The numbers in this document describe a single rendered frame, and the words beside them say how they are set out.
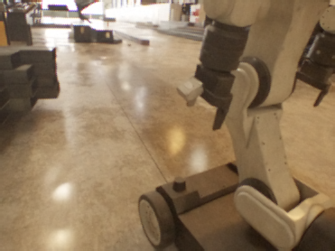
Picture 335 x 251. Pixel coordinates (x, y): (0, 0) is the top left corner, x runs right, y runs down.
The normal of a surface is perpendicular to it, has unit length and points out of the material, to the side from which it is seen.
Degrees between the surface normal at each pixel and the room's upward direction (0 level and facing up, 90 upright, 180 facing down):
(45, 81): 90
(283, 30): 90
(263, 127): 60
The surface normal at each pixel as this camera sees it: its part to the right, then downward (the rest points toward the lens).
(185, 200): 0.41, -0.37
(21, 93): 0.29, 0.41
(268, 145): 0.48, -0.12
